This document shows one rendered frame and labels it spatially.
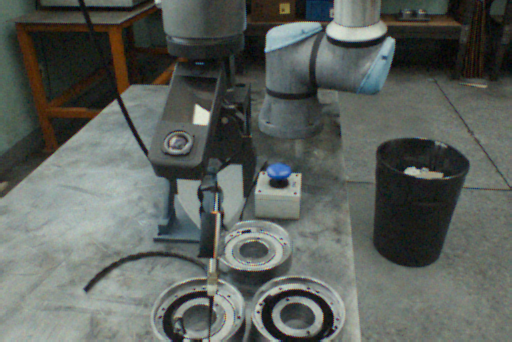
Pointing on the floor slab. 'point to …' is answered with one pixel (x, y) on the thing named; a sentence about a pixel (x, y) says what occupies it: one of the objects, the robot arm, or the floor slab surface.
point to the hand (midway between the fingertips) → (213, 223)
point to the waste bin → (415, 198)
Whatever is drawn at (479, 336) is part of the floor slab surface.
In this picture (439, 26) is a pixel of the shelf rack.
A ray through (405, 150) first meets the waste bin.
